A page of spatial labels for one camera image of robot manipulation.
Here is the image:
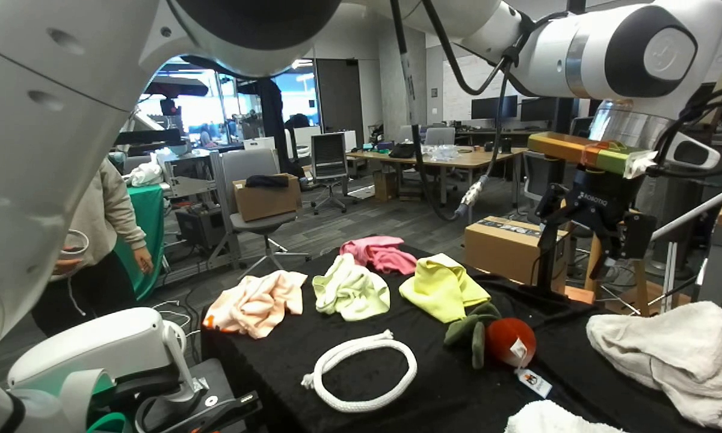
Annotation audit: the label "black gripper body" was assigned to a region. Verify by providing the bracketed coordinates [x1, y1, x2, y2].
[546, 163, 659, 259]

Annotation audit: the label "large white terry towel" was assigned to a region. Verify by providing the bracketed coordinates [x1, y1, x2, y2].
[585, 297, 722, 430]

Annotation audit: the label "yellow cloth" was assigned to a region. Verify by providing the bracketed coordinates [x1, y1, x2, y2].
[396, 252, 493, 324]

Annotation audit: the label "white hose ring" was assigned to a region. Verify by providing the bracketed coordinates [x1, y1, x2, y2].
[299, 326, 422, 415]

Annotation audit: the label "white VR controller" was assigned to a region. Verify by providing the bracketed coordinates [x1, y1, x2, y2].
[56, 225, 91, 259]

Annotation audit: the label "person's left hand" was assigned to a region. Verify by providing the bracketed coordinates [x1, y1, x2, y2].
[133, 244, 156, 277]

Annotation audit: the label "black vertical pole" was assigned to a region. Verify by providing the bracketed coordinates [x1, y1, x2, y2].
[488, 213, 597, 317]

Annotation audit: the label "brown cardboard box black tape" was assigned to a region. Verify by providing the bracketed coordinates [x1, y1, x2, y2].
[459, 213, 573, 288]

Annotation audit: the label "black computer monitor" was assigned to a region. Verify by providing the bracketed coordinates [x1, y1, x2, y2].
[519, 95, 558, 125]
[469, 93, 519, 125]

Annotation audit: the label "red plush toy green leaves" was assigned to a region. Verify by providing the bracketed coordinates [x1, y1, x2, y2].
[442, 297, 556, 401]

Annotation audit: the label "pink cloth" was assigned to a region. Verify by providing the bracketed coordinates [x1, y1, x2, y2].
[337, 232, 422, 279]

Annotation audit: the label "black table cloth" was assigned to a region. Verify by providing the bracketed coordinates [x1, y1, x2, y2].
[199, 242, 722, 433]

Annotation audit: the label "light green cloth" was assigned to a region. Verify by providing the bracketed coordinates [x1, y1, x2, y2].
[310, 252, 393, 324]

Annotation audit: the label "black mesh chair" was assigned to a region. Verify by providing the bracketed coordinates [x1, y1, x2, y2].
[309, 130, 354, 217]

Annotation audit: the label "small brown carton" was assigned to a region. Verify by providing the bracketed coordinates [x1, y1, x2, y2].
[232, 171, 302, 223]

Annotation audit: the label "grey office chair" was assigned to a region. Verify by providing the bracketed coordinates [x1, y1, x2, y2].
[210, 146, 310, 279]

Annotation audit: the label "black draped stand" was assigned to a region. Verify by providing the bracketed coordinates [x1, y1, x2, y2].
[238, 74, 293, 176]

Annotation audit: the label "peach cloth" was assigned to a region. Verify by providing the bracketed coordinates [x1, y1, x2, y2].
[203, 266, 310, 341]

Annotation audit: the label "black utility cart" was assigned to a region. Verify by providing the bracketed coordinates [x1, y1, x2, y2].
[164, 148, 228, 266]

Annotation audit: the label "white crumpled bag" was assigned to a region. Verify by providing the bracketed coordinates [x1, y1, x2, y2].
[117, 153, 165, 190]

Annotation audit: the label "person in beige hoodie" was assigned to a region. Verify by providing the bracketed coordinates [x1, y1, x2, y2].
[32, 153, 156, 331]

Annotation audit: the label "teal green sheet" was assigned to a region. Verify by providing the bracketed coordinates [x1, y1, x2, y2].
[50, 367, 135, 433]

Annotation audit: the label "white metal rail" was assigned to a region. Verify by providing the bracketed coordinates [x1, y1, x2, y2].
[638, 187, 722, 317]

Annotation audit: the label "multicolour wrist camera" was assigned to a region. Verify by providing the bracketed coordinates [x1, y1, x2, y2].
[526, 130, 659, 182]

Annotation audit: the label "black bar-shaped camera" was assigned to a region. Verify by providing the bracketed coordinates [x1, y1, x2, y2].
[141, 74, 212, 122]

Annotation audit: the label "white base cable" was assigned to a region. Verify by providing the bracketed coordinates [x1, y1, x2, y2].
[162, 317, 212, 403]

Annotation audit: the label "black clamp bracket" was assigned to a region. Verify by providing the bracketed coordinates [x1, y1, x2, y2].
[129, 356, 264, 433]

